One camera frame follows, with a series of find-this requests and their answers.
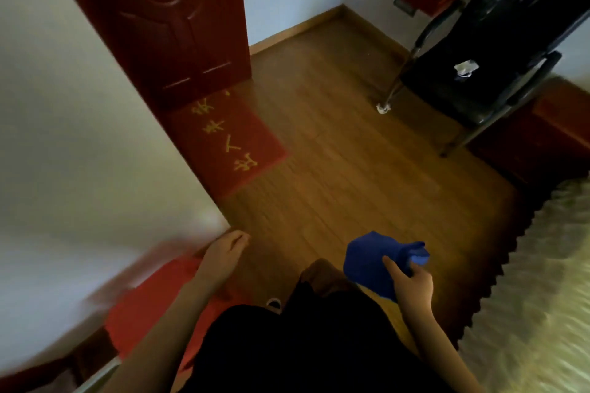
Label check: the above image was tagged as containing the person's left forearm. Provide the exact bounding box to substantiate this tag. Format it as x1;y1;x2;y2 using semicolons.
99;274;221;393

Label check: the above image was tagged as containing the person's right forearm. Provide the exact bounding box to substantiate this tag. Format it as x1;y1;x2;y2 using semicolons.
400;307;486;393

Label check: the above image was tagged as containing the dark red carved wooden door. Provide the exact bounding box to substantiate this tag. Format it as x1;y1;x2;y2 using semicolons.
39;0;252;118

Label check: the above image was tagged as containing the dark red wooden cabinet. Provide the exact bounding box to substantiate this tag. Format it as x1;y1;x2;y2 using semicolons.
466;77;590;193

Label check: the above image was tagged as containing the small white crumpled item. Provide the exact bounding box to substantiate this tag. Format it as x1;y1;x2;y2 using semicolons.
454;59;480;80

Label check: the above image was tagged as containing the plain red floor mat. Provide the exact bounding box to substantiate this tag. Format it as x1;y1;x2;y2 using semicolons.
104;247;241;372

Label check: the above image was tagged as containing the blue cloth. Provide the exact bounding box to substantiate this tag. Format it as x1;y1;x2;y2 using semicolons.
343;231;431;302

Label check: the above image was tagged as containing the red door mat yellow print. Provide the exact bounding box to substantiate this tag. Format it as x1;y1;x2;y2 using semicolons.
168;89;290;201

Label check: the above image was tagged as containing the person's black shirt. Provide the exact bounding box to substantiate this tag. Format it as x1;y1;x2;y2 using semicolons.
179;280;458;393

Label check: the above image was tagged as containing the cream bed cover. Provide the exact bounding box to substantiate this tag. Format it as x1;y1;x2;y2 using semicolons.
456;171;590;393

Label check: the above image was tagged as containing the person's brown trouser leg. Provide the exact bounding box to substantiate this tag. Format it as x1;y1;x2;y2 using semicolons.
299;258;356;299

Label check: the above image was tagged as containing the person's left hand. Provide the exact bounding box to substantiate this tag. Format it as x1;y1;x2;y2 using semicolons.
193;229;251;288

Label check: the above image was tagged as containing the black chair with metal frame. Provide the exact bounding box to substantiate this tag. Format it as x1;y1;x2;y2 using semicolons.
376;0;590;158

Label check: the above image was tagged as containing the person's right hand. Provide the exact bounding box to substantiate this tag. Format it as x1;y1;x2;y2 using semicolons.
382;255;435;316

